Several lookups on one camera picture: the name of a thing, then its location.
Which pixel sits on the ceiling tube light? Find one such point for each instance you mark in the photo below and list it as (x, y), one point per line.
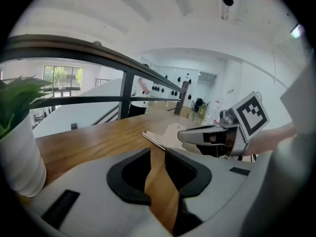
(297, 31)

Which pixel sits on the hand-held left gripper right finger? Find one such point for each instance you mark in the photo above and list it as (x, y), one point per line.
(217, 181)

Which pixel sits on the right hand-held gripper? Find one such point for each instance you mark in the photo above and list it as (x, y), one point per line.
(251, 117)

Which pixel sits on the group of black wall hangings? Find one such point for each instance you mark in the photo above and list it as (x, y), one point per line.
(158, 88)

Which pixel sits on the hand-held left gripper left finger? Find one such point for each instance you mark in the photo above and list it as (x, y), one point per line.
(93, 201)

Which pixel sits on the person's right forearm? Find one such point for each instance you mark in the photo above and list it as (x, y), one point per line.
(269, 138)

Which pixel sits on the large window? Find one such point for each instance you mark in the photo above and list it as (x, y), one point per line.
(63, 80)

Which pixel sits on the green plant in white pot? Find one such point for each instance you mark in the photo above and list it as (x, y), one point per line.
(17, 152)

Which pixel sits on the black pendant lamp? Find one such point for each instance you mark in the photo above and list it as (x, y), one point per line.
(97, 43)

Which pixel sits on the black metal stair railing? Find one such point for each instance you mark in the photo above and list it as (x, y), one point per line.
(74, 49)

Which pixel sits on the distant metal railing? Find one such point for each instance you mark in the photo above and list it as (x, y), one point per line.
(102, 81)

